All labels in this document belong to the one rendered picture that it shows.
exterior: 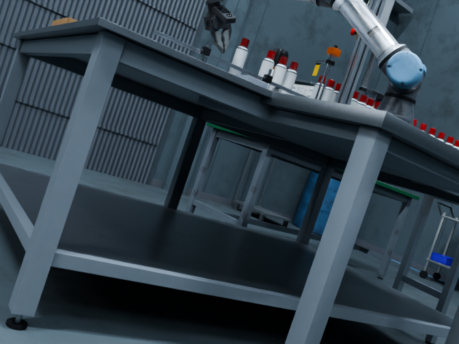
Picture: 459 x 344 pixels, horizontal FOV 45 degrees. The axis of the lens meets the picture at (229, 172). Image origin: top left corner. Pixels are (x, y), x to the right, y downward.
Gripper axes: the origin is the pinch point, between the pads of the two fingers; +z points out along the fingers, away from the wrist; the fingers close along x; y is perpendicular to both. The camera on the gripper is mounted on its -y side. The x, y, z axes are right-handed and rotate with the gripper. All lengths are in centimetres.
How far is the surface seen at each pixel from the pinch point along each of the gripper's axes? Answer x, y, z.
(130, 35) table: 60, -65, -13
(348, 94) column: -48, -17, 26
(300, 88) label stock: -56, 29, 28
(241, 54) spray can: -6.6, -2.2, 2.7
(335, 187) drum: -313, 346, 222
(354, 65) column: -53, -16, 14
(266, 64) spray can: -17.8, -2.1, 8.7
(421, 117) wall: -461, 338, 159
